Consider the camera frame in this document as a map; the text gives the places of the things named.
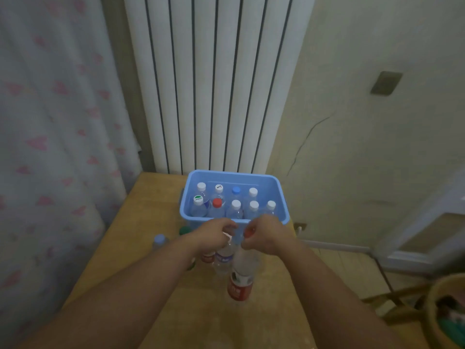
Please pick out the person's right hand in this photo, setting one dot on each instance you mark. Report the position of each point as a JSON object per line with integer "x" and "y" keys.
{"x": 274, "y": 236}

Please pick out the person's left hand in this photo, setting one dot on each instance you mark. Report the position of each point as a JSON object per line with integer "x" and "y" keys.
{"x": 212, "y": 238}

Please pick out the green cap bottle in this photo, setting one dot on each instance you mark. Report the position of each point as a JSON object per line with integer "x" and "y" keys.
{"x": 185, "y": 231}

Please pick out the white cap red label bottle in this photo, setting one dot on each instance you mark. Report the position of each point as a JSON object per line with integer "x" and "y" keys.
{"x": 253, "y": 192}

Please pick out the small blue cap bottle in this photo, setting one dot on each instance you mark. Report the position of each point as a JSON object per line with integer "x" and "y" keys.
{"x": 160, "y": 239}

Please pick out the blue plastic bin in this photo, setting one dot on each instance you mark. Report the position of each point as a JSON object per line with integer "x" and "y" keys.
{"x": 261, "y": 179}

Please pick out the person's left forearm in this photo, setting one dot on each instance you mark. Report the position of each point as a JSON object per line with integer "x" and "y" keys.
{"x": 116, "y": 305}

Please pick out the person's right forearm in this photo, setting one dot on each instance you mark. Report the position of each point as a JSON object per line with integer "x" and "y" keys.
{"x": 334, "y": 308}

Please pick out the white baseboard strip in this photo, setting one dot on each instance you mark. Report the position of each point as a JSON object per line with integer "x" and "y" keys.
{"x": 334, "y": 246}

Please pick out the wooden table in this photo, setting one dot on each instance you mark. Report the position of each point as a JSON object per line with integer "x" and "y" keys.
{"x": 138, "y": 221}

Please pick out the white ribbed radiator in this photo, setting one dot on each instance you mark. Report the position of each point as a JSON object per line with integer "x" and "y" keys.
{"x": 218, "y": 87}

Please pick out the pink heart print curtain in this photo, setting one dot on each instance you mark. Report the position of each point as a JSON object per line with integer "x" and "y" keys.
{"x": 54, "y": 141}

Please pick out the teal cloth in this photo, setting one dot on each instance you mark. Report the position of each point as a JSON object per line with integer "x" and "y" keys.
{"x": 454, "y": 328}

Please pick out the white door frame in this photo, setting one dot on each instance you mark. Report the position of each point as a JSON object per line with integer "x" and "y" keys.
{"x": 407, "y": 259}

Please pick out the grey wall plate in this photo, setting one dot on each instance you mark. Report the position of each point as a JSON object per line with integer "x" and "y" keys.
{"x": 386, "y": 83}

